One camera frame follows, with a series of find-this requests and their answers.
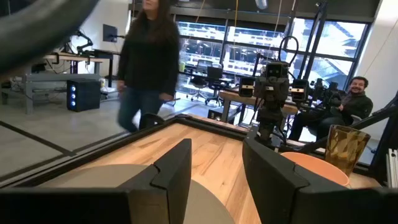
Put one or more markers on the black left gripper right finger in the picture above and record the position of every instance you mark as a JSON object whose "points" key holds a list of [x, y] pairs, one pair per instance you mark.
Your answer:
{"points": [[273, 183]]}

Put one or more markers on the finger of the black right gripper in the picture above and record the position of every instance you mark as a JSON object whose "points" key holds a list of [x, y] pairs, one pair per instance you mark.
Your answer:
{"points": [[246, 87], [299, 90]]}

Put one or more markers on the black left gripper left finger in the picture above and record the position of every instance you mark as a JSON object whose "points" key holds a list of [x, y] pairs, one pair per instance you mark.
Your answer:
{"points": [[168, 174]]}

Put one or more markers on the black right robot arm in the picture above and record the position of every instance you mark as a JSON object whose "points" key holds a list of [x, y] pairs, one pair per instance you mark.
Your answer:
{"points": [[268, 123]]}

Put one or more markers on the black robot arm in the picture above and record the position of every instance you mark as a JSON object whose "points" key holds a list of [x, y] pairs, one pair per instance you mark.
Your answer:
{"points": [[326, 93], [84, 43]]}

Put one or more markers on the wooden workbench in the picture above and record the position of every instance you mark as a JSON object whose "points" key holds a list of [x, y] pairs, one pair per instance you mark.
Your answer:
{"points": [[239, 98]]}

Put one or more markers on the black office chair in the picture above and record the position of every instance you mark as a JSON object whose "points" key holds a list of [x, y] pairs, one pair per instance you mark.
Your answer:
{"points": [[215, 81], [200, 81]]}

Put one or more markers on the terracotta bowl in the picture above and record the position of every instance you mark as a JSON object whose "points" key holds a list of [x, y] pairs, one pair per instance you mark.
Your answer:
{"points": [[320, 169]]}

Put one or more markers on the person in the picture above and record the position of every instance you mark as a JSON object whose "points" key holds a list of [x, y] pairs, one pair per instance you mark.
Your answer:
{"points": [[149, 62], [351, 105]]}

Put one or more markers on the tall black stand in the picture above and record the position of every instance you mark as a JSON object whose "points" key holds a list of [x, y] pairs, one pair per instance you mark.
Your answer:
{"points": [[314, 37]]}

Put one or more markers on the round grey placemat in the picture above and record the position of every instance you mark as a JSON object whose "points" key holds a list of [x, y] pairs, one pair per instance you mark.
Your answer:
{"points": [[109, 177]]}

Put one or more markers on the amber faceted glass tumbler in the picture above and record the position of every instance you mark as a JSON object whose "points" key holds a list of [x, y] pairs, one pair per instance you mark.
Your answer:
{"points": [[345, 149]]}

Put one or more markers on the black computer tower blue lights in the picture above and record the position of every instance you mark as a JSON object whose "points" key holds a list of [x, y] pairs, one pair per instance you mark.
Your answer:
{"points": [[84, 95]]}

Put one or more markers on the silver aluminium profile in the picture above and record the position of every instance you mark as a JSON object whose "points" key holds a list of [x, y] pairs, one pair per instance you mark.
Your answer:
{"points": [[392, 168]]}

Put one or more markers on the wooden desk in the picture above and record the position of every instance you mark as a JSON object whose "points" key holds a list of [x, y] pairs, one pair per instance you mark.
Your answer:
{"points": [[71, 57]]}

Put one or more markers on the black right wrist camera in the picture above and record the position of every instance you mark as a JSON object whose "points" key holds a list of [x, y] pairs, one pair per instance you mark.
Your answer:
{"points": [[275, 70]]}

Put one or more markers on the black metal table frame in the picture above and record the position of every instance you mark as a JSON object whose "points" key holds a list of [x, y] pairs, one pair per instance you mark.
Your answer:
{"points": [[124, 140]]}

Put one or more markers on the black wall monitor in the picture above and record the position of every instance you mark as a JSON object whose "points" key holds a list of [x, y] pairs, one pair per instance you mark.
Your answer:
{"points": [[109, 33]]}

